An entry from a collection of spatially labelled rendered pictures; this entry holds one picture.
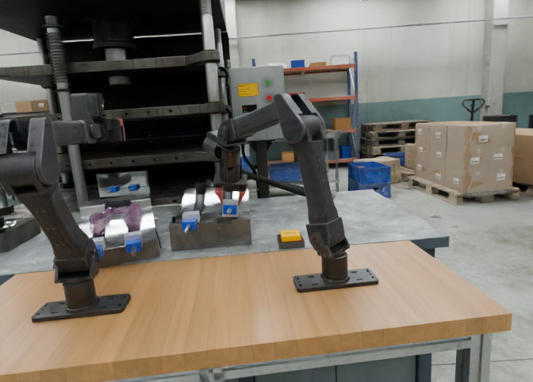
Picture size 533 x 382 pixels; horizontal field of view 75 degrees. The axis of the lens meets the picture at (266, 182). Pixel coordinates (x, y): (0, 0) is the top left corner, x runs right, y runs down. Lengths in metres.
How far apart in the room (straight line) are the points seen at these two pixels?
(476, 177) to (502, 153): 0.40
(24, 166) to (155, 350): 0.40
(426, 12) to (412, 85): 1.47
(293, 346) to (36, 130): 0.61
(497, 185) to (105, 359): 4.59
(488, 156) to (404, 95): 3.88
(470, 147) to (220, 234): 3.82
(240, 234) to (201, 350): 0.51
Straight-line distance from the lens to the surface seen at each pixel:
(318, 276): 0.91
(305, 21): 8.01
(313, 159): 0.81
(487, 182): 4.82
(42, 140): 0.74
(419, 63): 8.46
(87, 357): 0.79
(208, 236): 1.15
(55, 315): 0.95
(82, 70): 2.10
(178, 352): 0.73
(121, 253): 1.15
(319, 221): 0.83
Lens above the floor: 1.22
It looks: 11 degrees down
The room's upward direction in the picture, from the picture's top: 4 degrees counter-clockwise
